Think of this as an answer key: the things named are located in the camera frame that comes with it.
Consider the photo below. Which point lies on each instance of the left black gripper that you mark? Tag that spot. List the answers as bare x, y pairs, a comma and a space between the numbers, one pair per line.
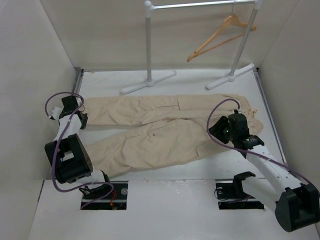
84, 122

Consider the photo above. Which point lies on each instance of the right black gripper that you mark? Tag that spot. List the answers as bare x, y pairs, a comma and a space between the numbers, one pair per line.
216, 130

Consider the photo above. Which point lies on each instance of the beige trousers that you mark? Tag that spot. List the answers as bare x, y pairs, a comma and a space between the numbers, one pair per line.
162, 131

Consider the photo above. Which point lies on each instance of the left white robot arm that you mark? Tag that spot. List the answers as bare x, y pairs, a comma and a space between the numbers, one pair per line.
71, 166

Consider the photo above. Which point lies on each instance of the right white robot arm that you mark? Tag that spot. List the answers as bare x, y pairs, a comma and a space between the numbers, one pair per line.
295, 204

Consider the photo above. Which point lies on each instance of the wooden clothes hanger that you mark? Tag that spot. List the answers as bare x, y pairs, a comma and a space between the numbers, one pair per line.
230, 29

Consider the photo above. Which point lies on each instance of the white clothes rack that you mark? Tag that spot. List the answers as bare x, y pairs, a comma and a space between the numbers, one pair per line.
233, 73

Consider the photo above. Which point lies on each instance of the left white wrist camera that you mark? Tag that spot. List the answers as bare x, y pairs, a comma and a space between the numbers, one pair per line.
55, 113

